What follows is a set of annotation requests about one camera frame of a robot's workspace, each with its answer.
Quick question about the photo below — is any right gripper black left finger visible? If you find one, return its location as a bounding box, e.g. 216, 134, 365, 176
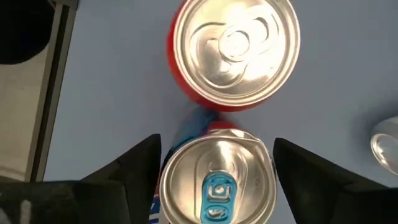
79, 133, 162, 224

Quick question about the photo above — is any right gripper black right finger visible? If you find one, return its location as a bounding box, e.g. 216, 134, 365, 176
272, 138, 355, 224

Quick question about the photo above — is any blue silver Red Bull can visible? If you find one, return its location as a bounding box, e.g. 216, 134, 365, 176
149, 119, 278, 224

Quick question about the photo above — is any silver Diet Coke can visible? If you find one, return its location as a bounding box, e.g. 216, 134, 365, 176
369, 116, 398, 177

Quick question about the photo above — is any red Fanta strawberry can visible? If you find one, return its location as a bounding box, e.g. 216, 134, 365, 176
166, 0, 302, 113

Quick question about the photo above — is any black aluminium table frame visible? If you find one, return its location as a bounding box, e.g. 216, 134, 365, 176
24, 0, 80, 184

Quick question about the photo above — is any black camera housing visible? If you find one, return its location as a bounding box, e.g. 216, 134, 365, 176
0, 0, 56, 65

